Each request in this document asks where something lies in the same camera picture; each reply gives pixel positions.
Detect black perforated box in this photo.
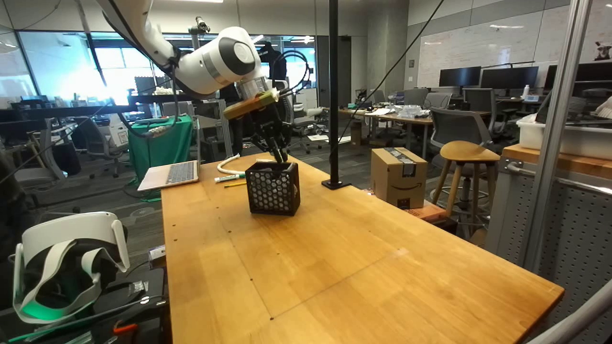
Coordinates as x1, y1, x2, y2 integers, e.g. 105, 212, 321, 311
247, 162, 300, 216

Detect green cloth covered table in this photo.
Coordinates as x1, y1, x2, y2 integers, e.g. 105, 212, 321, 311
128, 114, 193, 181

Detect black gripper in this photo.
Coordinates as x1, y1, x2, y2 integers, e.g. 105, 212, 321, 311
245, 103, 291, 164

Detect cardboard box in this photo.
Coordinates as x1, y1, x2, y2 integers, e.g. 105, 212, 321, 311
371, 147, 428, 208

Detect wooden stool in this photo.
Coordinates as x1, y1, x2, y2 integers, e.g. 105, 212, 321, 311
432, 139, 501, 237

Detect silver laptop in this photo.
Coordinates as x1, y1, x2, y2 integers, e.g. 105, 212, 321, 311
138, 160, 199, 191

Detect grey office chair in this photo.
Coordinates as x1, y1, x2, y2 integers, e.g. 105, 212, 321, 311
430, 109, 493, 149

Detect wrist camera mount plate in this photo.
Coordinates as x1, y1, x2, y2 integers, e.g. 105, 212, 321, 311
224, 90, 279, 120

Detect black vertical pole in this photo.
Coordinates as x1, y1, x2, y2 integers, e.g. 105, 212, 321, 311
321, 0, 346, 189

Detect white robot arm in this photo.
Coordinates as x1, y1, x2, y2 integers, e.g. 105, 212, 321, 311
97, 0, 289, 162

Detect white cable loop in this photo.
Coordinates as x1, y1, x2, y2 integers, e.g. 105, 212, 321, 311
216, 153, 256, 177

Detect black computer monitor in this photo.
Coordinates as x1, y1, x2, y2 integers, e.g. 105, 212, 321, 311
438, 67, 480, 86

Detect white storage bin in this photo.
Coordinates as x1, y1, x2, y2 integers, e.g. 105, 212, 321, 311
514, 113, 612, 160

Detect white VR headset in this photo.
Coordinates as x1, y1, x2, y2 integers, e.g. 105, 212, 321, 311
11, 212, 130, 325

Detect silver aluminium frame post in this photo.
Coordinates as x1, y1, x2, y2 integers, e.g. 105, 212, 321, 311
522, 0, 593, 273

